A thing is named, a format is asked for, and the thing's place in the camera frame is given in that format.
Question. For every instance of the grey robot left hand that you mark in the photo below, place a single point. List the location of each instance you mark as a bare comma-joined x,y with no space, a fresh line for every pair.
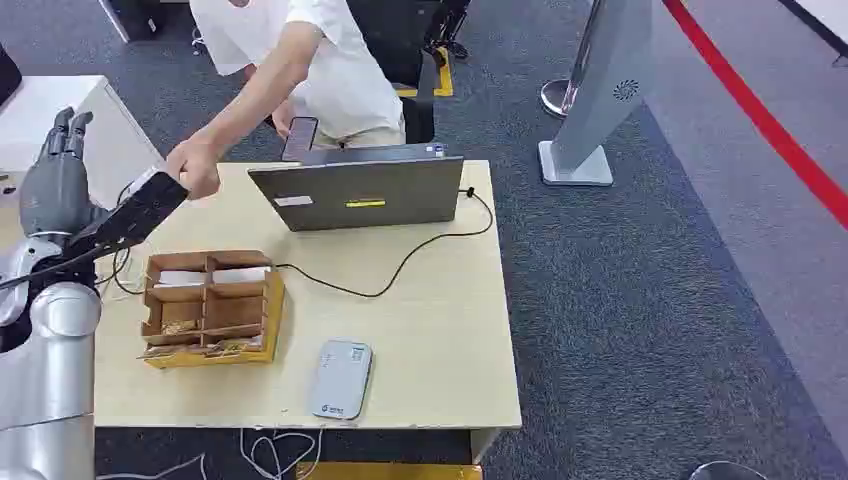
56,192

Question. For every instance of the person's left hand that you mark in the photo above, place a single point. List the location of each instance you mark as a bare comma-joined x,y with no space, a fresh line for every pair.
283,119

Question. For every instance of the gold card stack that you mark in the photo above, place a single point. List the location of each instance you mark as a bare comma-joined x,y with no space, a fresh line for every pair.
218,347
179,327

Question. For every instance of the chrome stanchion post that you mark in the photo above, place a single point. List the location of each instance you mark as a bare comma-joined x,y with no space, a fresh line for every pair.
562,96

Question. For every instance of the black office chair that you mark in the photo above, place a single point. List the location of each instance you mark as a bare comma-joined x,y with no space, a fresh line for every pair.
397,33

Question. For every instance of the white cabinet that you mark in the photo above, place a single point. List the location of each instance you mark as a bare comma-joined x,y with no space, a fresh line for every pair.
99,126

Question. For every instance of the white card stack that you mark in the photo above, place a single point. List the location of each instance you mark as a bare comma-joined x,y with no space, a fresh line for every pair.
238,275
180,278

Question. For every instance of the wooden card box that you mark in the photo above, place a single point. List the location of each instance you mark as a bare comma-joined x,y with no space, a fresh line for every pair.
212,311

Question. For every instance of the white desk leg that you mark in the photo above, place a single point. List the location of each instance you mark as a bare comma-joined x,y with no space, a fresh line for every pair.
484,445

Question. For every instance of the black smartphone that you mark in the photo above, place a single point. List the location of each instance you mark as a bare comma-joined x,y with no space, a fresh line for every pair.
301,138

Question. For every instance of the grey laptop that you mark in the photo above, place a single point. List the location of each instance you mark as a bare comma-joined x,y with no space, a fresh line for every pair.
361,192

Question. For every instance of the grey card reader device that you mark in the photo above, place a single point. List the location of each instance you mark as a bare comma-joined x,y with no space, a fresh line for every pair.
342,379

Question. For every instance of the person's right hand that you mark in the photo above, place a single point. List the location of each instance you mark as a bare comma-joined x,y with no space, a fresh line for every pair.
194,166

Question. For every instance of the yellow box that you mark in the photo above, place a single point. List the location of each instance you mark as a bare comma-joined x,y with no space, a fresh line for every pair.
391,472

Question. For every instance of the dark wrist camera box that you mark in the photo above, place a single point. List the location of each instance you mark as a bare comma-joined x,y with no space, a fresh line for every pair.
139,212

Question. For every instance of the round grey base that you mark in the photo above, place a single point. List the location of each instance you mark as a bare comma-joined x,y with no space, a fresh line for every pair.
727,472

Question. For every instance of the grey kiosk stand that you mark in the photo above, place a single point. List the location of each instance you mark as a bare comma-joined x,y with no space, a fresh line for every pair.
603,79

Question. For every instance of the person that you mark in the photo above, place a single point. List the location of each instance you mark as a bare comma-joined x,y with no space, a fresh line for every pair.
344,73

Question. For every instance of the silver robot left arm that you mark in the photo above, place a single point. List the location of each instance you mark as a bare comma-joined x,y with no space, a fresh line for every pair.
53,371

